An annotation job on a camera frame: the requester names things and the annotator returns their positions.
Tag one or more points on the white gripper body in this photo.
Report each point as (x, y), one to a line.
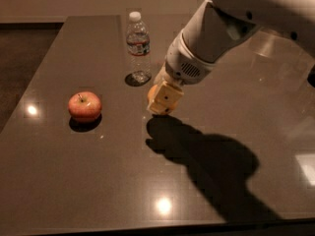
(184, 65)

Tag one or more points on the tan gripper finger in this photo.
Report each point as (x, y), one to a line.
(164, 98)
(162, 75)

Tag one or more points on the orange fruit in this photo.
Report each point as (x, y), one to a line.
(157, 99)

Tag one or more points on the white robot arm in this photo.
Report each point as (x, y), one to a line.
(216, 27)

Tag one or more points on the clear plastic water bottle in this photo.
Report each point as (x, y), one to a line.
(139, 49)

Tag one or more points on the red apple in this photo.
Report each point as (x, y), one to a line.
(84, 107)

